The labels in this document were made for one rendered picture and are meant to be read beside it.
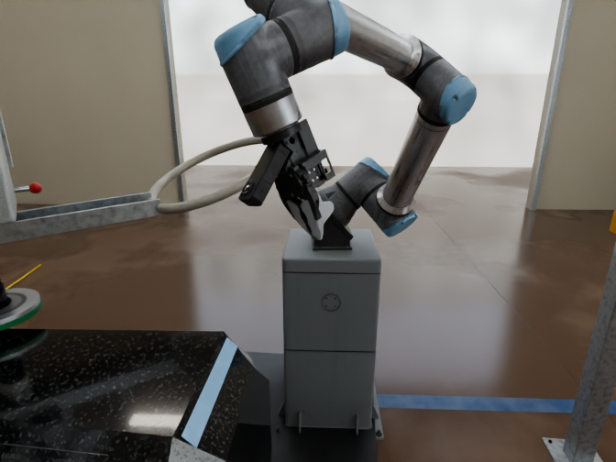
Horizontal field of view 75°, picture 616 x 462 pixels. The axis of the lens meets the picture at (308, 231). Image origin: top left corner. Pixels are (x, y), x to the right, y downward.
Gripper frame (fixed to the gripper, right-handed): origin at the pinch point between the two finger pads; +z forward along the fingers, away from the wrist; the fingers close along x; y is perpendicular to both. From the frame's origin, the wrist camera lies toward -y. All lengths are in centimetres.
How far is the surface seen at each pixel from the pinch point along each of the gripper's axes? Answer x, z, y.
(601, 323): -14, 97, 95
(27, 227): 69, -18, -33
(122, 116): 521, -52, 159
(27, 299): 79, 0, -42
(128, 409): 27, 18, -40
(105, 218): 67, -11, -16
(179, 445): 14.0, 23.4, -37.0
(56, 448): 29, 16, -53
